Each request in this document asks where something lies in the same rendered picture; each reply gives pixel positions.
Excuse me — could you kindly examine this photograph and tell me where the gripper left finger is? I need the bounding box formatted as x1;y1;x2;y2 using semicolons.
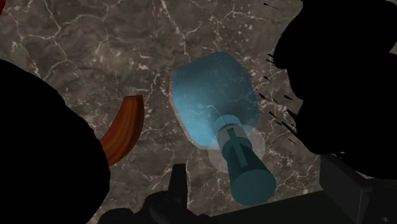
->
104;163;219;224

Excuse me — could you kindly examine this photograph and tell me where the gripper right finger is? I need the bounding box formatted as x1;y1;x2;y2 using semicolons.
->
319;153;397;224

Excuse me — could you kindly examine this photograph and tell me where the brown wooden curved thing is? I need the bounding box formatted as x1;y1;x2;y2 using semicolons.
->
99;94;146;167

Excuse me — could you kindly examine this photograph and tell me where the blue bottle with teal cap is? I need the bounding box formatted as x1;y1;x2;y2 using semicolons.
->
169;51;277;206

